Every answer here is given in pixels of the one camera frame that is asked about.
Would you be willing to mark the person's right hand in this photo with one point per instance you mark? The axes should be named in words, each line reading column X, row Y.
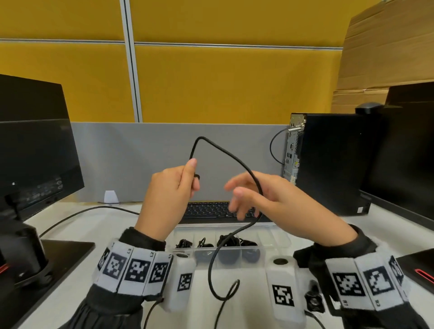
column 291, row 210

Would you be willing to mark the person's left hand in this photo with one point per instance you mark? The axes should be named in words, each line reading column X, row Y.
column 162, row 200

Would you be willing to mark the person's right thumb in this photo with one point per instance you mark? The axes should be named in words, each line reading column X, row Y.
column 244, row 195

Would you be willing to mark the person's left thumb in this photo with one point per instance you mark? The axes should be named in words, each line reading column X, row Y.
column 188, row 173

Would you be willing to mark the person's left forearm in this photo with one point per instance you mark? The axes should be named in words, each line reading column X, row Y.
column 112, row 305

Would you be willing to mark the person's right forearm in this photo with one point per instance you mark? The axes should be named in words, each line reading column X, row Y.
column 369, row 301

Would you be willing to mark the black keyboard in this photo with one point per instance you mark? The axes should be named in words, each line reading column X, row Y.
column 210, row 212

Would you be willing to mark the clear plastic organizer box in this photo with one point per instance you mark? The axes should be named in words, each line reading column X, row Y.
column 271, row 242

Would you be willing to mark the grey desk partition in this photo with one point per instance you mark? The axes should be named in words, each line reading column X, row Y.
column 135, row 159

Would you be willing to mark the black desktop computer tower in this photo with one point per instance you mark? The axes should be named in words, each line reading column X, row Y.
column 332, row 162

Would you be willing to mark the white marker wristband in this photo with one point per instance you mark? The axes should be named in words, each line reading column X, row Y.
column 368, row 281
column 137, row 271

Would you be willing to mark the black monitor with ports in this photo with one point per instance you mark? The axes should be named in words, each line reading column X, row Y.
column 34, row 149

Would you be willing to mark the black flat monitor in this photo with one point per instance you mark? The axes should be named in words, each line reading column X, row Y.
column 403, row 152

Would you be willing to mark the black monitor stand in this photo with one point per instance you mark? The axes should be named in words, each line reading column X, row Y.
column 34, row 267

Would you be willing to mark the black monitor base red stripe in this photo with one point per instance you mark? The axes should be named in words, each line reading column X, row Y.
column 418, row 271

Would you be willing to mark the brown cardboard boxes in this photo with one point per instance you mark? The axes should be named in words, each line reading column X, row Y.
column 383, row 44

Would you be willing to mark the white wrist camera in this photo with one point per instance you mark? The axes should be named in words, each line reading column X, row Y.
column 179, row 281
column 284, row 291

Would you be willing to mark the black camera mount knob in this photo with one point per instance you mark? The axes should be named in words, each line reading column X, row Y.
column 314, row 298

